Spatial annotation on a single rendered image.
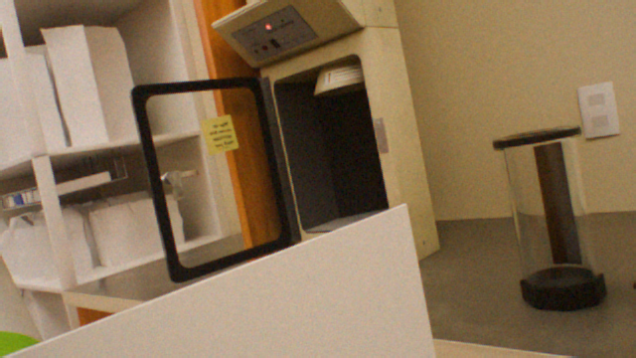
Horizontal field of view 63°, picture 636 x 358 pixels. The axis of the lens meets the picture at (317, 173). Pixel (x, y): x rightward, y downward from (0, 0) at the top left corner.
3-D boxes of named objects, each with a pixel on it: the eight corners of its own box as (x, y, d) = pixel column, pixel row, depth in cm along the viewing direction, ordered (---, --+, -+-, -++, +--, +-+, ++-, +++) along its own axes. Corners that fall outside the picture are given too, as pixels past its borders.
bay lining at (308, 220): (365, 208, 138) (339, 78, 136) (451, 201, 120) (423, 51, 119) (302, 231, 120) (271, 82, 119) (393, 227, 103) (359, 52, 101)
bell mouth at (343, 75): (347, 94, 128) (343, 73, 128) (406, 78, 116) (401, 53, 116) (297, 98, 115) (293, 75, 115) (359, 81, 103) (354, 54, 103)
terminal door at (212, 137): (293, 244, 121) (258, 75, 118) (172, 286, 101) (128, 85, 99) (291, 244, 121) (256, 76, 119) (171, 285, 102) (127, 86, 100)
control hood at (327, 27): (258, 68, 121) (249, 25, 120) (368, 26, 98) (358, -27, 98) (219, 69, 112) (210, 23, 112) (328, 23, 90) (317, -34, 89)
